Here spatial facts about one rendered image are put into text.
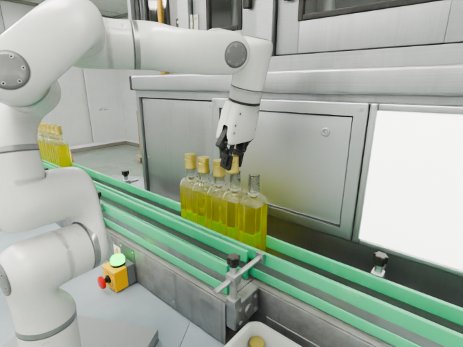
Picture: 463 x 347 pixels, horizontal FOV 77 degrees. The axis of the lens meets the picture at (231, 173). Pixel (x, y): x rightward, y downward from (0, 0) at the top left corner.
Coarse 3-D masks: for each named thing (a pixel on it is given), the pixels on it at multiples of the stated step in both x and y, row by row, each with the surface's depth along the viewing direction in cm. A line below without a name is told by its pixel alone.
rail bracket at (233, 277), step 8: (232, 256) 61; (256, 256) 71; (264, 256) 70; (232, 264) 60; (248, 264) 67; (232, 272) 62; (240, 272) 63; (232, 280) 62; (240, 280) 63; (216, 288) 59; (224, 288) 60; (232, 288) 63; (232, 296) 64; (232, 304) 63
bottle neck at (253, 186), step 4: (252, 176) 71; (256, 176) 71; (248, 180) 73; (252, 180) 71; (256, 180) 71; (248, 184) 73; (252, 184) 72; (256, 184) 72; (248, 188) 73; (252, 188) 72; (256, 188) 72; (248, 192) 73; (252, 192) 72; (256, 192) 72
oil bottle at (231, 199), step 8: (224, 192) 77; (232, 192) 75; (240, 192) 76; (224, 200) 77; (232, 200) 75; (224, 208) 77; (232, 208) 75; (224, 216) 78; (232, 216) 76; (224, 224) 79; (232, 224) 77; (224, 232) 80; (232, 232) 77
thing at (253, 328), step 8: (248, 328) 64; (256, 328) 65; (264, 328) 64; (240, 336) 62; (248, 336) 65; (264, 336) 65; (272, 336) 63; (280, 336) 62; (232, 344) 60; (240, 344) 63; (248, 344) 65; (272, 344) 63; (280, 344) 62; (288, 344) 61; (296, 344) 60
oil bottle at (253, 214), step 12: (240, 204) 74; (252, 204) 71; (264, 204) 73; (240, 216) 75; (252, 216) 72; (264, 216) 75; (240, 228) 76; (252, 228) 73; (264, 228) 76; (240, 240) 77; (252, 240) 74; (264, 240) 77
